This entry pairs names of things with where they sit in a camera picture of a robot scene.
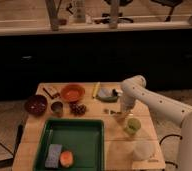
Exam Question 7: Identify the silver fork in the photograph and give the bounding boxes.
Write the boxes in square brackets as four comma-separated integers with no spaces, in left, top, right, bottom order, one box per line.
[103,109,122,115]

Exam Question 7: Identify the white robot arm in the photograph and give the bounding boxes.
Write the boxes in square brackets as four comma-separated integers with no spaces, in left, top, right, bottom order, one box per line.
[120,75,192,171]

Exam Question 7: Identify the green plastic tray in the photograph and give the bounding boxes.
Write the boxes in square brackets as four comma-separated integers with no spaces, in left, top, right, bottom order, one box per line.
[33,119,104,171]

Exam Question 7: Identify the green plastic cup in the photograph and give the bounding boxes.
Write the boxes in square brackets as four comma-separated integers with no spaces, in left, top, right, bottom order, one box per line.
[125,118,141,135]

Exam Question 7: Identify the green cucumber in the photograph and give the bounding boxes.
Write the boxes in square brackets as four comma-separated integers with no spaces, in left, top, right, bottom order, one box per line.
[96,96,118,103]

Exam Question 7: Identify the blue grey cloth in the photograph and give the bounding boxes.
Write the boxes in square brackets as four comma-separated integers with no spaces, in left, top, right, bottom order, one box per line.
[97,87,112,98]

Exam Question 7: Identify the wooden table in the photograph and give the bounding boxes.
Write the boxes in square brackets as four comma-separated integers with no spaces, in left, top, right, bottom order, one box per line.
[12,83,165,171]

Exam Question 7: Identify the yellow banana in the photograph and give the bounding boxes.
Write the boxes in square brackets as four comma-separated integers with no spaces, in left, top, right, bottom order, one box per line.
[92,82,100,98]

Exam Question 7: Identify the white plastic cup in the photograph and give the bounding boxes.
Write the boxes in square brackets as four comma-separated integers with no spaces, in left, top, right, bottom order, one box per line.
[132,141,155,161]

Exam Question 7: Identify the bunch of dark grapes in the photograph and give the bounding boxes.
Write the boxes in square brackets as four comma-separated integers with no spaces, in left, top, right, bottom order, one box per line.
[69,103,87,115]

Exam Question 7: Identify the orange bowl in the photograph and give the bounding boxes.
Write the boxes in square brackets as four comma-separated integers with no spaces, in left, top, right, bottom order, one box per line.
[60,84,85,103]

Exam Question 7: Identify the brown chocolate bar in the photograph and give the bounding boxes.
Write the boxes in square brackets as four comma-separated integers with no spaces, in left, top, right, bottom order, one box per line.
[43,87,59,99]

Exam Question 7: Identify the orange peach fruit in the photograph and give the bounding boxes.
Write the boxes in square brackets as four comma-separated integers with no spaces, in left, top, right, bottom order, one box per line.
[59,151,74,168]

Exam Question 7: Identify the blue grey sponge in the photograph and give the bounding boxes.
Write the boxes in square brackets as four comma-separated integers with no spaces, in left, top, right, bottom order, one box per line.
[45,144,62,168]

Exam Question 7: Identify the dark red bowl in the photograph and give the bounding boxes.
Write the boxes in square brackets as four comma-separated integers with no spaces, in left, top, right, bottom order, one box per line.
[24,95,48,116]

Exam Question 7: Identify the office chair base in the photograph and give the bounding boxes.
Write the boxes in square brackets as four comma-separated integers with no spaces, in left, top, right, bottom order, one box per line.
[94,11,135,25]

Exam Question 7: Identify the black cable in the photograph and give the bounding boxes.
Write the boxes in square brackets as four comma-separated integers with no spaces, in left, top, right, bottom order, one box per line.
[158,133,183,171]

